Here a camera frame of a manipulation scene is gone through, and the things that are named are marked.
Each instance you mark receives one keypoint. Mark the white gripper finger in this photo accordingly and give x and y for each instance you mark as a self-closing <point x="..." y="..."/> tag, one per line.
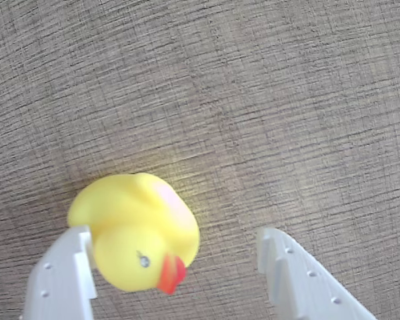
<point x="300" y="286"/>
<point x="61" y="280"/>

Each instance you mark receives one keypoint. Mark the yellow rubber duck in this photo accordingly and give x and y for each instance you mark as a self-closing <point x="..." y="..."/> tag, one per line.
<point x="136" y="226"/>

